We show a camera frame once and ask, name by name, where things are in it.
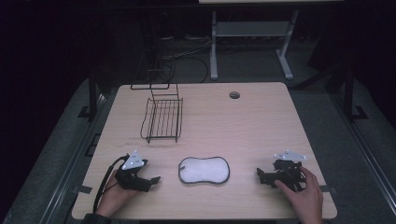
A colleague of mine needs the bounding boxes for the person's right hand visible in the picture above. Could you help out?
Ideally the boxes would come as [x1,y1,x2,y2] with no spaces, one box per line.
[274,166,325,224]

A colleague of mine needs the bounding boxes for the black cable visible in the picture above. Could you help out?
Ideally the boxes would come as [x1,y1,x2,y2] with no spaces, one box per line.
[92,154,130,215]

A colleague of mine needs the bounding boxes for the black metal stand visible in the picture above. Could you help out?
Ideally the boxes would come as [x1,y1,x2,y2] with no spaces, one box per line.
[330,66,369,122]
[78,69,104,120]

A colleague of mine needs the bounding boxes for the white sponge pad dark edge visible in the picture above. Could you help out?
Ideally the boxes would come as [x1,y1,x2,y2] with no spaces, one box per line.
[177,156,232,185]

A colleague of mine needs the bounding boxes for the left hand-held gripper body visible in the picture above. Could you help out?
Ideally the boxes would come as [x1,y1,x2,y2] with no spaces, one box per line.
[114,149,152,193]

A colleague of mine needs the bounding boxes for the black floor cables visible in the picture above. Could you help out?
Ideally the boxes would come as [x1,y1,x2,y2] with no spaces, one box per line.
[162,36,216,84]

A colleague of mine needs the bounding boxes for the person's left hand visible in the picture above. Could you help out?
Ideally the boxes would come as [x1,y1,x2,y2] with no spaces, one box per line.
[94,169,142,218]

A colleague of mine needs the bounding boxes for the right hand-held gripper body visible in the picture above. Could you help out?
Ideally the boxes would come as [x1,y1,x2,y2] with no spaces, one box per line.
[264,149,307,192]

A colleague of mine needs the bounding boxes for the grey metal table frame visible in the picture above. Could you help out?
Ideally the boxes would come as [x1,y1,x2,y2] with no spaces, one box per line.
[209,9,300,81]

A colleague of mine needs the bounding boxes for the black wire rack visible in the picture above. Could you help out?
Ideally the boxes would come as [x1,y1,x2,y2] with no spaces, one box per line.
[130,50,184,145]

